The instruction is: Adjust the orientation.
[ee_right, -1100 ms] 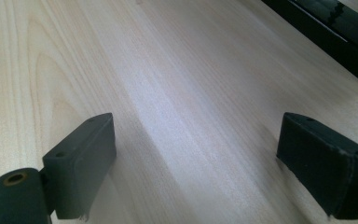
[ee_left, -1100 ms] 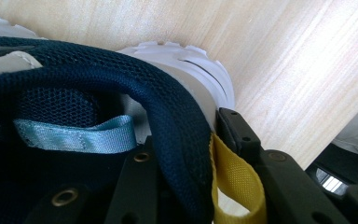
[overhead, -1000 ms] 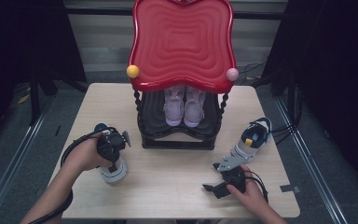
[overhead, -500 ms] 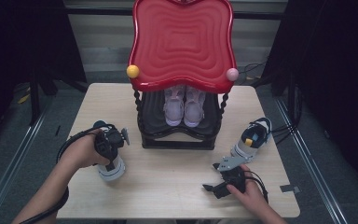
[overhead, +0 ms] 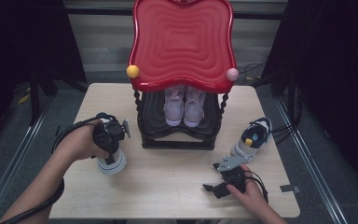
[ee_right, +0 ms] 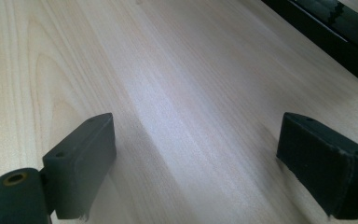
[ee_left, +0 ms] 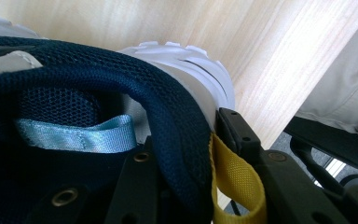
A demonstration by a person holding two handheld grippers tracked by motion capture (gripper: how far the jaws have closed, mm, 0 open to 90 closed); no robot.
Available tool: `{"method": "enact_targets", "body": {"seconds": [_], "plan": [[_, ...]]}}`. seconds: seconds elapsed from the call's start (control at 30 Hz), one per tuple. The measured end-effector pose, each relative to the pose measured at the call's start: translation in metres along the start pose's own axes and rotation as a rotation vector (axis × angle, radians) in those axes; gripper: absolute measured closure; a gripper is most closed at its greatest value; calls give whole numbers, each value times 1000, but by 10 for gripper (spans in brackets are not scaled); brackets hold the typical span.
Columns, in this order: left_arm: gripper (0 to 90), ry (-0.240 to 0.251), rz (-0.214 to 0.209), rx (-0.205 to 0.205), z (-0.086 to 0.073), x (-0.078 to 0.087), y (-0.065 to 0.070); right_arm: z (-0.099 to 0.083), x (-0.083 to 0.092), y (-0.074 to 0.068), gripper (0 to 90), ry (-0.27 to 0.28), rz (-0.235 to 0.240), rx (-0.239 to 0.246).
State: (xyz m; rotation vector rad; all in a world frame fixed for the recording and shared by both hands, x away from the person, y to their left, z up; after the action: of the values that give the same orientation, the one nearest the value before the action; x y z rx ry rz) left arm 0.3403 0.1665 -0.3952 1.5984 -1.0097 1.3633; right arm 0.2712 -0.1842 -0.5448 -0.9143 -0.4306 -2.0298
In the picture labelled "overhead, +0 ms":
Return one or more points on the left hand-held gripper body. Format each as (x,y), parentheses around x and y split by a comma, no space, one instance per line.
(112,135)

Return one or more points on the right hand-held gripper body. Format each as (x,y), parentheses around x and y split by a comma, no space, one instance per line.
(234,175)

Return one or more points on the navy and white sneaker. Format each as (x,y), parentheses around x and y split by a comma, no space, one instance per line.
(113,166)
(251,140)

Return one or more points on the purple star sandal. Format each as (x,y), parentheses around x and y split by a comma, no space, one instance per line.
(174,109)
(194,110)

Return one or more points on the red and black shoe rack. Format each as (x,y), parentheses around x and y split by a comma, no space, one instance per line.
(183,46)

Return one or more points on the person's right hand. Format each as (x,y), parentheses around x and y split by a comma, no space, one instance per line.
(253,196)

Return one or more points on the person's left hand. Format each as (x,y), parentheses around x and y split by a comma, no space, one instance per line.
(77,143)

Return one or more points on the small black floor tape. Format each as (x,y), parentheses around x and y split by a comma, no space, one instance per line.
(57,129)

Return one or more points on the grey tape strip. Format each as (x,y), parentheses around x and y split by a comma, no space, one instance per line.
(289,188)

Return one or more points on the black metal stand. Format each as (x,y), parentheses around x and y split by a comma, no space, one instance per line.
(34,102)

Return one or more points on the black curtain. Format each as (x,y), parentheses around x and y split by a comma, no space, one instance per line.
(338,62)
(12,46)

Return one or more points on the metal floor rail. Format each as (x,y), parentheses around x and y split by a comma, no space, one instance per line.
(318,180)
(15,161)

